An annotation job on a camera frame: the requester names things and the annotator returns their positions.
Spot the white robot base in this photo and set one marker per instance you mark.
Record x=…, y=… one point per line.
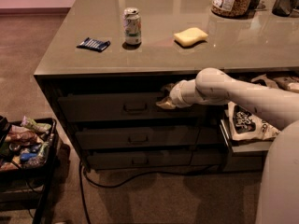
x=279, y=191

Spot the grey drawer cabinet counter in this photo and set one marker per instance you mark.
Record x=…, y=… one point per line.
x=258, y=43

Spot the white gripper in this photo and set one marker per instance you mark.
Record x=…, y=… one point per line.
x=176, y=96

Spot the black white chip bag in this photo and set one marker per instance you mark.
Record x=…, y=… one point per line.
x=247, y=126

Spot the yellow sponge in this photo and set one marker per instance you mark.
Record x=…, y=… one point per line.
x=190, y=36

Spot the green snack bag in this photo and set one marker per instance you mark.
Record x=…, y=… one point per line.
x=34, y=126

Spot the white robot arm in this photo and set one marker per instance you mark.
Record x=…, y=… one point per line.
x=213, y=87

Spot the brown snack bag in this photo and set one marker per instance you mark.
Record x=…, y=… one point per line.
x=25, y=138

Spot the blue striped snack packet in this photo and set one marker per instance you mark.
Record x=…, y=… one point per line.
x=93, y=44

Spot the black snack cart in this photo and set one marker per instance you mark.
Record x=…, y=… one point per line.
x=26, y=185

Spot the dark metal kettle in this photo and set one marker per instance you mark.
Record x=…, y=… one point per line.
x=284, y=8

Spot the green white soda can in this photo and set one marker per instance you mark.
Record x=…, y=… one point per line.
x=132, y=26

